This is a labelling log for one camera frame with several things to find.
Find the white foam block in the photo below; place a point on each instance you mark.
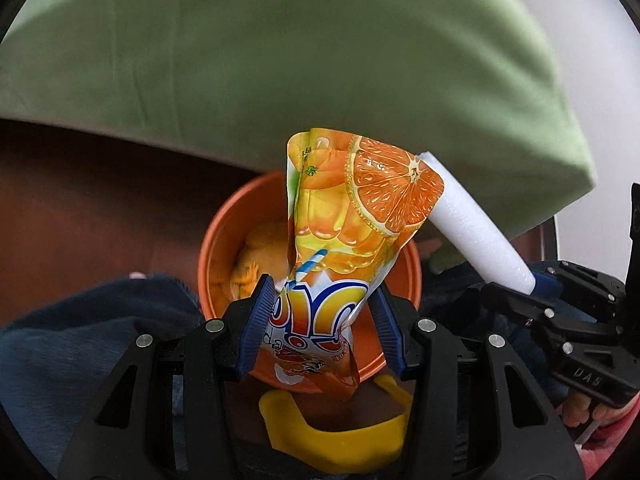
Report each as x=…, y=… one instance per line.
x=475, y=230

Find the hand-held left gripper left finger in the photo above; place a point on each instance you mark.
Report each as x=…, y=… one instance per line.
x=257, y=320

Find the person's right hand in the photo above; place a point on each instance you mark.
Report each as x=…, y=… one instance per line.
x=575, y=405

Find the person's right forearm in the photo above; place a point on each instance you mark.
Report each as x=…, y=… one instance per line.
x=610, y=445

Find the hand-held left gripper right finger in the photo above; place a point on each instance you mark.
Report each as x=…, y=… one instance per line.
x=387, y=330

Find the orange plastic bin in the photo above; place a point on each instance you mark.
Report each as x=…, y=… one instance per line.
x=220, y=260

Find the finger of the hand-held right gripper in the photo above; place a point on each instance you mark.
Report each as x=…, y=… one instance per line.
x=547, y=282
x=535, y=315

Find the yellow plastic piece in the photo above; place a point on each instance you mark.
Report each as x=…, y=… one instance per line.
x=325, y=440

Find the orange juice pouch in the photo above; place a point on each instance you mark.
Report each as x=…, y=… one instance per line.
x=350, y=240

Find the blue jeans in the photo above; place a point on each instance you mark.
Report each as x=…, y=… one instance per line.
x=75, y=340

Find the green bed blanket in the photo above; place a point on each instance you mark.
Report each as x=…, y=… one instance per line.
x=275, y=50

